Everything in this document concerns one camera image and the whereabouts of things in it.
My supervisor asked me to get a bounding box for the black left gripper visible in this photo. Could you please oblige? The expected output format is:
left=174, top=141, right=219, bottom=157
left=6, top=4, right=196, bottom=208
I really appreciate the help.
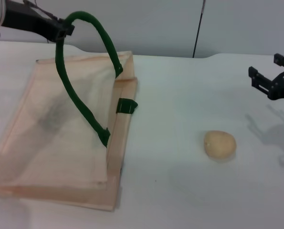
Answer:
left=0, top=0, right=75, bottom=43

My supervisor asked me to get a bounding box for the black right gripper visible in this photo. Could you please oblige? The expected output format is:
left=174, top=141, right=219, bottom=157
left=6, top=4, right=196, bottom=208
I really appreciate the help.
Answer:
left=248, top=53, right=284, bottom=101

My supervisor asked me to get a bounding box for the round pale egg yolk pastry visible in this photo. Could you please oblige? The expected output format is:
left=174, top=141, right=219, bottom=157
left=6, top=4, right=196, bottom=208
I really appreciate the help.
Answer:
left=203, top=130, right=237, bottom=163

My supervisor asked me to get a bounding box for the cream canvas handbag green handle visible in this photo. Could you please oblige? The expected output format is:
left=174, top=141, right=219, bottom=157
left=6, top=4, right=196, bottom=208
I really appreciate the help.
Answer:
left=0, top=10, right=139, bottom=212

